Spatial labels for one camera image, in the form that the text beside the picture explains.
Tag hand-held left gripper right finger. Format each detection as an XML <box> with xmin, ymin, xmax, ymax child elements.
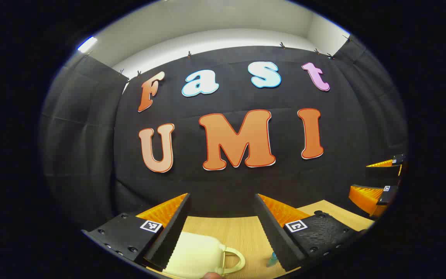
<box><xmin>253</xmin><ymin>193</ymin><xmax>374</xmax><ymax>272</ymax></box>

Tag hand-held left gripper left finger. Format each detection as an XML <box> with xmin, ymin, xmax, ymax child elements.
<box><xmin>82</xmin><ymin>193</ymin><xmax>191</xmax><ymax>272</ymax></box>

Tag cream yellow suitcase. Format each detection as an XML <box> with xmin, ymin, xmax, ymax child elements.
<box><xmin>163</xmin><ymin>232</ymin><xmax>245</xmax><ymax>279</ymax></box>

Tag row of backdrop clips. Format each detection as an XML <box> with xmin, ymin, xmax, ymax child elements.
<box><xmin>86</xmin><ymin>35</ymin><xmax>353</xmax><ymax>78</ymax></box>

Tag ceiling light strip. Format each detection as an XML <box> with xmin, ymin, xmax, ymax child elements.
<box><xmin>77</xmin><ymin>36</ymin><xmax>98</xmax><ymax>53</ymax></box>

